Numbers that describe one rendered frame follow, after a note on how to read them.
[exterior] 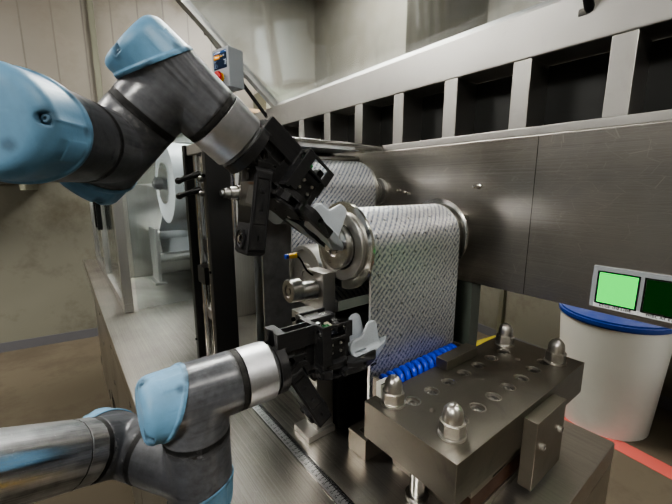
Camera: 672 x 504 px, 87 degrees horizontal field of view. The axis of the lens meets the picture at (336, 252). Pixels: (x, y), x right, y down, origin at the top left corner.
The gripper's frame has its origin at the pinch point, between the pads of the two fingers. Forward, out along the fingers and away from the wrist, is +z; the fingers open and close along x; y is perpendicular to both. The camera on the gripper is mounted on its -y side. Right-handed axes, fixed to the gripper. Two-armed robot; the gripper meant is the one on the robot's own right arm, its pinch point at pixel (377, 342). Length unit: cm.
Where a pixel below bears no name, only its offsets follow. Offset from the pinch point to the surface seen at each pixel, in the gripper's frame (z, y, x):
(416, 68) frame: 30, 53, 20
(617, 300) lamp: 29.3, 7.8, -24.3
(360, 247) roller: -3.5, 16.5, 0.7
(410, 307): 7.6, 4.6, -0.3
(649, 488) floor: 158, -109, -17
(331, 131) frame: 31, 43, 54
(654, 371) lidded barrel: 190, -67, -7
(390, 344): 2.8, -1.0, -0.2
